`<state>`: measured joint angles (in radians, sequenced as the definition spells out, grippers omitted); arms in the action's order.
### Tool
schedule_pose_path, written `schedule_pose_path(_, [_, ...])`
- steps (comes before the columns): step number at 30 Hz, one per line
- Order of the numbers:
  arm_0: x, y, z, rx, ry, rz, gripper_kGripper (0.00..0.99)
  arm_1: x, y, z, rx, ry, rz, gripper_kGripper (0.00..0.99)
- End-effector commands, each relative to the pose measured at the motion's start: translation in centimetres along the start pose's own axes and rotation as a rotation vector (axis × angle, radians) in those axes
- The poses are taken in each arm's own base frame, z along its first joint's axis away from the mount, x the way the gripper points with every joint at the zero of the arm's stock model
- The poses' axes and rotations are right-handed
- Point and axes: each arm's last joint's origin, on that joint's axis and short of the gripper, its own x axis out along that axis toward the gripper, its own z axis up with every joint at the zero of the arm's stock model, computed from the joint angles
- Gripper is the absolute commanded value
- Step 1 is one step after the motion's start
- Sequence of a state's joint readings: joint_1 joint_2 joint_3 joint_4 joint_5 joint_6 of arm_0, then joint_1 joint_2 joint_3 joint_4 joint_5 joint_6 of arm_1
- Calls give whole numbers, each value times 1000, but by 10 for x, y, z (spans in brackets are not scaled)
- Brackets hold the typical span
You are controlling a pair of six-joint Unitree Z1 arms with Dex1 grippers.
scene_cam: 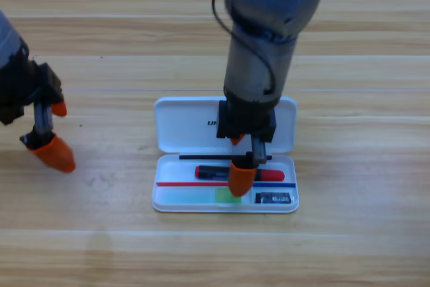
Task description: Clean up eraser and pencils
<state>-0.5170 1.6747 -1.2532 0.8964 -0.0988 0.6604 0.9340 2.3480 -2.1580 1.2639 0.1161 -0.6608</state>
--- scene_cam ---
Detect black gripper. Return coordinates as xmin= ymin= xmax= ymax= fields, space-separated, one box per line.
xmin=216 ymin=96 xmax=280 ymax=198
xmin=0 ymin=43 xmax=77 ymax=174

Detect red and black marker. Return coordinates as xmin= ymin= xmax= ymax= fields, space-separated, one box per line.
xmin=194 ymin=165 xmax=286 ymax=182

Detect green and white highlighter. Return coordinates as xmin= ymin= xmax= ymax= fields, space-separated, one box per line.
xmin=157 ymin=188 xmax=242 ymax=204

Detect dark blue eraser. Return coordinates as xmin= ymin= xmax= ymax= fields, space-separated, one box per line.
xmin=254 ymin=192 xmax=292 ymax=204

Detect white Unitree pencil case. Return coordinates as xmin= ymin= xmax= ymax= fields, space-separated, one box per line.
xmin=151 ymin=96 xmax=300 ymax=214

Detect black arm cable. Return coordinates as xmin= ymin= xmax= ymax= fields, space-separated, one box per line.
xmin=211 ymin=0 xmax=278 ymax=95

